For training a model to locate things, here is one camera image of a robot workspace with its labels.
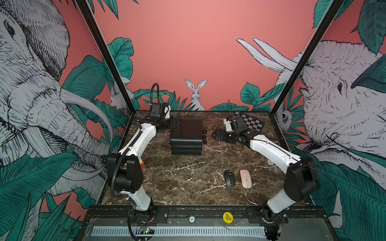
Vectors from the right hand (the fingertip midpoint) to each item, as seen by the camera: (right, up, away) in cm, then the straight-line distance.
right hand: (217, 133), depth 87 cm
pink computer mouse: (+16, -26, -2) cm, 31 cm away
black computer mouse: (+7, -26, -1) cm, 27 cm away
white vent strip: (-19, -46, -16) cm, 52 cm away
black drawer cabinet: (-17, -3, -4) cm, 18 cm away
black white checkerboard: (+29, +6, +24) cm, 39 cm away
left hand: (-24, +8, +1) cm, 25 cm away
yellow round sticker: (+4, -41, -13) cm, 43 cm away
